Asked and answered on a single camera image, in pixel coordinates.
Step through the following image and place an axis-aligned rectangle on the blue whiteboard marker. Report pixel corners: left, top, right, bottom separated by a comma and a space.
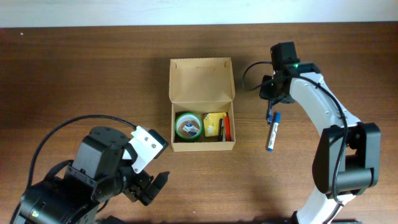
267, 113, 281, 152

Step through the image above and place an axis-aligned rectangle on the blue ballpoint pen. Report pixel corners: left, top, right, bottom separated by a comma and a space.
266, 100, 274, 125

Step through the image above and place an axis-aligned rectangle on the blue white staples box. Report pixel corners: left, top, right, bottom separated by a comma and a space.
182, 122, 200, 137

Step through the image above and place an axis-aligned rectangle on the green tape roll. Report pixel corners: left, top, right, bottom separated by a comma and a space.
174, 112, 203, 142

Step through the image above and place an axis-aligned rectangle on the yellow spiral notepad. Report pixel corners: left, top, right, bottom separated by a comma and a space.
203, 112, 227, 137

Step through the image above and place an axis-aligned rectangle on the brown cardboard box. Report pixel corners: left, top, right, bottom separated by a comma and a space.
169, 57, 236, 152

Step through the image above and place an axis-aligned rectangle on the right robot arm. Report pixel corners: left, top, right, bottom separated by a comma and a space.
259, 42, 381, 223

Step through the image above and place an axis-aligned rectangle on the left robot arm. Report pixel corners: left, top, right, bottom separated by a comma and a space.
12, 126, 169, 223

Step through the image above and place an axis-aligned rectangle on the left black cable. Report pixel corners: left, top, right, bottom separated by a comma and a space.
9, 114, 138, 224

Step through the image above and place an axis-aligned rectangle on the black cable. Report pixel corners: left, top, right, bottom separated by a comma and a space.
241, 61, 349, 224
9, 114, 138, 224

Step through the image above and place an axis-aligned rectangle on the right black cable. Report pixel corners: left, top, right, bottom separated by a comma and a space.
241, 61, 349, 224

